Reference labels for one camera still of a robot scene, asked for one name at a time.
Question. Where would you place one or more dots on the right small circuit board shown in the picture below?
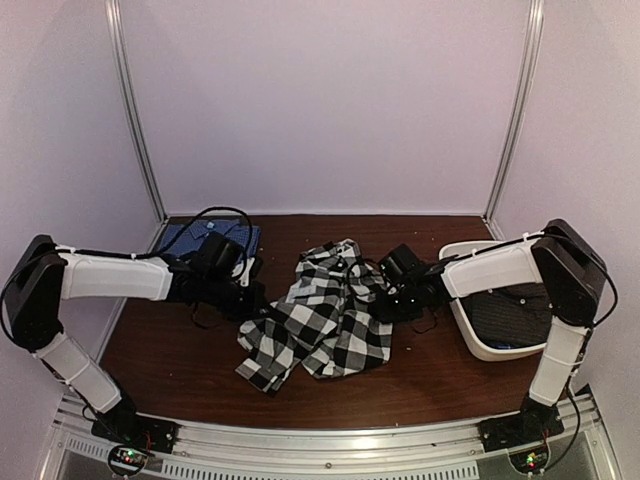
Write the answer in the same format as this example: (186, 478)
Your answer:
(530, 461)

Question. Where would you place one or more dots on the folded blue shirt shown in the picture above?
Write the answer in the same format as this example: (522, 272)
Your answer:
(234, 230)

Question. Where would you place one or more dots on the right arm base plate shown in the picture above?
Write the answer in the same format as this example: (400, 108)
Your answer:
(518, 429)

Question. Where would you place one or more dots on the right aluminium frame post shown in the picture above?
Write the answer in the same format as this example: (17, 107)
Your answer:
(529, 59)

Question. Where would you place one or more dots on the front aluminium rail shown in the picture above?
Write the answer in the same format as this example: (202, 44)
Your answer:
(448, 450)

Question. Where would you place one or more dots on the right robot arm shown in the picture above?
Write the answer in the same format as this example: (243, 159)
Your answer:
(574, 277)

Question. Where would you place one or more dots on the left small circuit board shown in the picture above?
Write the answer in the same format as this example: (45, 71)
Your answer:
(124, 460)

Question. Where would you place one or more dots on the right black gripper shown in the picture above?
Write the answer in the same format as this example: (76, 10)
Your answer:
(386, 314)

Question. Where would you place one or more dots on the small circuit board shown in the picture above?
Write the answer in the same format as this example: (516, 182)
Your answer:
(124, 460)
(530, 461)

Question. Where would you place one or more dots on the left aluminium frame post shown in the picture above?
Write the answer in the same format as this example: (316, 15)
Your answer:
(117, 35)

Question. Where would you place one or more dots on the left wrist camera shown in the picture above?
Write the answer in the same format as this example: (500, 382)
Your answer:
(246, 270)

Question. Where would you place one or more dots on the black white checked shirt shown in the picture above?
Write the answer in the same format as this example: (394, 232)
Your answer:
(324, 323)

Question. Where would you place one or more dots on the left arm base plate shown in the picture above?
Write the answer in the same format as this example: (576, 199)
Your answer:
(144, 433)

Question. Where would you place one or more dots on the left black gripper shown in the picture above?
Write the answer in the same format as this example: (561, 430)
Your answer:
(254, 301)

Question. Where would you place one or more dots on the dark striped shirt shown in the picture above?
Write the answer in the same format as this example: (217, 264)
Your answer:
(511, 317)

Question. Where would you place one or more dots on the aluminium frame post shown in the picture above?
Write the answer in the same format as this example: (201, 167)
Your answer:
(529, 59)
(117, 35)

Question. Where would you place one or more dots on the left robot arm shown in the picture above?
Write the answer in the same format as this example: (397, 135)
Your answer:
(46, 275)

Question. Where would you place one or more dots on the white plastic basket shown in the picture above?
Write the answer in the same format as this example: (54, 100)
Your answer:
(479, 266)

